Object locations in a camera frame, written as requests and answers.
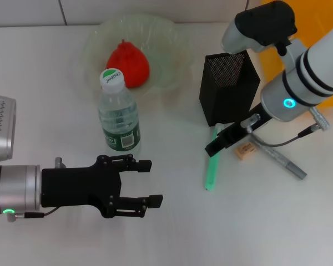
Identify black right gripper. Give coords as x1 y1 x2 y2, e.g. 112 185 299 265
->
205 103 273 157

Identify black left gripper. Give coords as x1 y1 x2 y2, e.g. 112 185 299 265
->
40 154 164 219

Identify green pen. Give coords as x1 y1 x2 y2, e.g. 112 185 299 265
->
204 123 225 191

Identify small tan eraser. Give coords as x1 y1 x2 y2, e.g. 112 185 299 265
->
233 142 256 161

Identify clear green-label water bottle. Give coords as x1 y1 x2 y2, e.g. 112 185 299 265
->
98 68 142 152

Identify red-orange toy orange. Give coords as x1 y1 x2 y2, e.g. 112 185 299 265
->
105 39 150 89

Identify black mesh pen holder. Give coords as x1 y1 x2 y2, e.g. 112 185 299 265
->
199 49 261 127

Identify silver grey pen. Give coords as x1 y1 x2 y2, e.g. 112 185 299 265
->
251 134 308 181

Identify translucent green fruit bowl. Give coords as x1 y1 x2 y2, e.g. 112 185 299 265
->
82 13 196 105

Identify yellow plastic bin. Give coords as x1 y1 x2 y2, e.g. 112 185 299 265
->
259 0 333 109

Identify grey right wrist cable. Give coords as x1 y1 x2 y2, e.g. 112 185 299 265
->
251 106 330 148

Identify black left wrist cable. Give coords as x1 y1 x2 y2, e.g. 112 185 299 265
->
6 206 58 222

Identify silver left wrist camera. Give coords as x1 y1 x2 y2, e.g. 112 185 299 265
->
0 94 17 160

